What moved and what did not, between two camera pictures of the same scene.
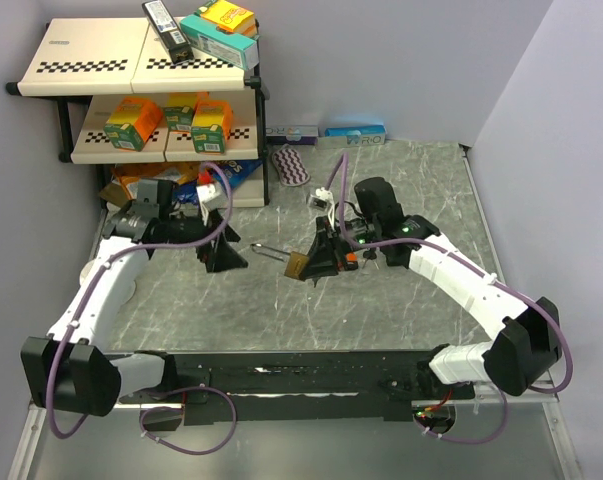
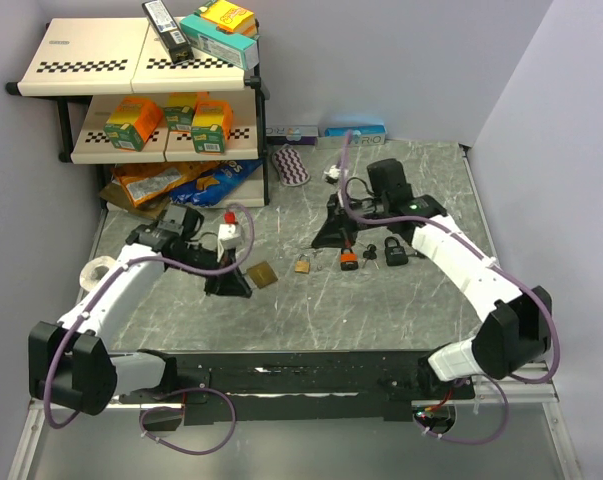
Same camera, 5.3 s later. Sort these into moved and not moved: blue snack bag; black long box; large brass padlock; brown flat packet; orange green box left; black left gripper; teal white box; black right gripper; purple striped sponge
Moved: large brass padlock; black right gripper; black left gripper
Not moved: orange green box left; black long box; purple striped sponge; blue snack bag; teal white box; brown flat packet
